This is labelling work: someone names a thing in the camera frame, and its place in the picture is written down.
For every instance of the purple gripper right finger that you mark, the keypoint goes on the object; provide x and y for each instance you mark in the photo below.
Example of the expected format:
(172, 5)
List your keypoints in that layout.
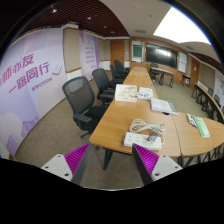
(151, 166)

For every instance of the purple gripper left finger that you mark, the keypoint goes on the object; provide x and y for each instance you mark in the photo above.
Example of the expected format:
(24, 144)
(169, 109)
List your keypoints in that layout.
(71, 166)

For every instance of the grey charger plug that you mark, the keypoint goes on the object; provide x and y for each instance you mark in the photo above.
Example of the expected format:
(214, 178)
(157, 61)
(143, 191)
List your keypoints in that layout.
(153, 135)

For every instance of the white power strip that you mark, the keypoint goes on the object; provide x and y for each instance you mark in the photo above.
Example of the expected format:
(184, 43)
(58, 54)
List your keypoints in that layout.
(146, 141)

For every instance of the long wooden conference table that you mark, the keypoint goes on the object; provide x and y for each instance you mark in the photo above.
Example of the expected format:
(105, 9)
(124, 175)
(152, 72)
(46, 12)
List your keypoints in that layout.
(116, 121)

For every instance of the right curved wooden table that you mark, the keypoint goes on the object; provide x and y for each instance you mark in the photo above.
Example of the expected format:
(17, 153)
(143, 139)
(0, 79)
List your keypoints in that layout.
(192, 144)

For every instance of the markers pack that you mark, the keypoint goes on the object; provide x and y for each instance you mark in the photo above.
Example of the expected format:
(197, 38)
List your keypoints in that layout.
(191, 120)

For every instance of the green white booklet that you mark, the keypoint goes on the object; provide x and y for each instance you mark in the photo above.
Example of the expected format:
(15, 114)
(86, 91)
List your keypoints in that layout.
(202, 127)

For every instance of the white papers with blue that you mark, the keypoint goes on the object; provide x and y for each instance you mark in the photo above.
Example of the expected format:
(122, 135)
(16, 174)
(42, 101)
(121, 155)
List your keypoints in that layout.
(145, 93)

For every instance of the nearest black office chair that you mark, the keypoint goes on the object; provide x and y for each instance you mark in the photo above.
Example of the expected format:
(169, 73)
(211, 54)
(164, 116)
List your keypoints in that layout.
(80, 96)

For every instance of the black office chair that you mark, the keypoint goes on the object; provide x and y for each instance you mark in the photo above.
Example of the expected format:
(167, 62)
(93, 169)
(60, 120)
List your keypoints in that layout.
(115, 80)
(80, 96)
(120, 70)
(105, 91)

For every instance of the white box on table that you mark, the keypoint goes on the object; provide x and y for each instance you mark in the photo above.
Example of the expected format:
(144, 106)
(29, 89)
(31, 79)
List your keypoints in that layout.
(125, 93)

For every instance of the right side bench table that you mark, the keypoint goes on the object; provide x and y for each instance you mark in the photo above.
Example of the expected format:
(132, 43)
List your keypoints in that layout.
(208, 103)

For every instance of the far wooden desk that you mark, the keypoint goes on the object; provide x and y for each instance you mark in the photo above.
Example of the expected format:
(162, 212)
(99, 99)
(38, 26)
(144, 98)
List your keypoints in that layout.
(154, 72)

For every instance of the far black office chair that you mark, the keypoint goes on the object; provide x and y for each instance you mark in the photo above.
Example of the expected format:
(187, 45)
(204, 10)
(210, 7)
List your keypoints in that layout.
(120, 70)

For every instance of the whiteboard left of screen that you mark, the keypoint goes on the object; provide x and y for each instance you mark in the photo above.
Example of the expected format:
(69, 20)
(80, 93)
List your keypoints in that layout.
(137, 51)

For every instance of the wooden door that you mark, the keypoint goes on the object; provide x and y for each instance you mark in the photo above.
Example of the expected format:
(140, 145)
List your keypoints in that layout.
(117, 50)

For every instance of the bright ceiling light panel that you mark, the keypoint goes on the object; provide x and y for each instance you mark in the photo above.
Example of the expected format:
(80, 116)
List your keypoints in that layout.
(177, 27)

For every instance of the large black wall screen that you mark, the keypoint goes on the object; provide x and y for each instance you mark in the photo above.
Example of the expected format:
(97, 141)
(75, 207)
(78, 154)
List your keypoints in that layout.
(161, 55)

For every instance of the narrow purple wall banner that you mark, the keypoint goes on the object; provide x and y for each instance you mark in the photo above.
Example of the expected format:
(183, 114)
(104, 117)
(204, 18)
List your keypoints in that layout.
(89, 54)

